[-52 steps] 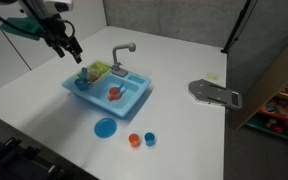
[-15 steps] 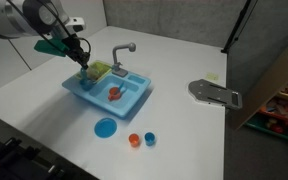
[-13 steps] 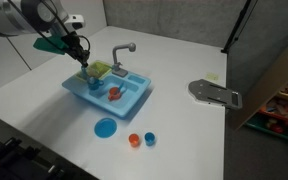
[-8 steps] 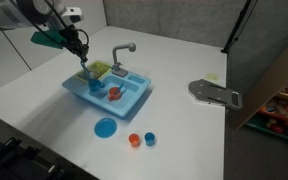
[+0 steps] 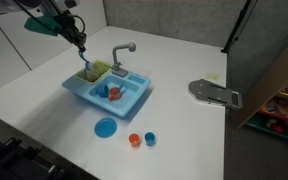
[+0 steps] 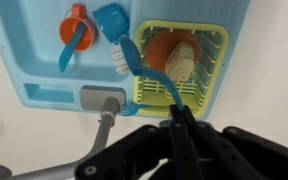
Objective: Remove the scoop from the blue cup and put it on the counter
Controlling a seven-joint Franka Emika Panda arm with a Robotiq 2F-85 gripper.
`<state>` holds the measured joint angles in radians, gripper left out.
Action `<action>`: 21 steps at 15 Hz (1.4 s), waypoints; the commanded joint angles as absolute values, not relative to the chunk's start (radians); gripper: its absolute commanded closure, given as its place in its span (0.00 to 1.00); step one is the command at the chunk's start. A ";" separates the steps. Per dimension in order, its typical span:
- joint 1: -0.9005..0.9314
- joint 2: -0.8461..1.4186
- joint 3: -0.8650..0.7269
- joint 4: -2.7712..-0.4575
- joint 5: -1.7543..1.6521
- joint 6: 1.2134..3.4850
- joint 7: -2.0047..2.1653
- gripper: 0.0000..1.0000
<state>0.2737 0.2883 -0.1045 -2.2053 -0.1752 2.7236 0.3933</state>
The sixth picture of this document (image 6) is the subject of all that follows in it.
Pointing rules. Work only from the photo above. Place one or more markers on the blue toy spoon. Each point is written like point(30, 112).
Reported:
point(67, 53)

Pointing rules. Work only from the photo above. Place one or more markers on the light blue toy sink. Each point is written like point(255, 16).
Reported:
point(34, 50)

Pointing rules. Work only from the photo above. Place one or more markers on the grey toy faucet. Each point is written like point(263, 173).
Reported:
point(104, 100)

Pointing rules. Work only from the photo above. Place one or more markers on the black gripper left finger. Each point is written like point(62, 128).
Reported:
point(140, 156)

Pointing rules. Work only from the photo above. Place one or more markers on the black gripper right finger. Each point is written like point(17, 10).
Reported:
point(250, 156)

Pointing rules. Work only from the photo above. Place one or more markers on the yellow-green dish rack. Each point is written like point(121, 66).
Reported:
point(214, 46)

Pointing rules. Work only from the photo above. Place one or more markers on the blue scoop brush white bristles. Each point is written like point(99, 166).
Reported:
point(130, 53)

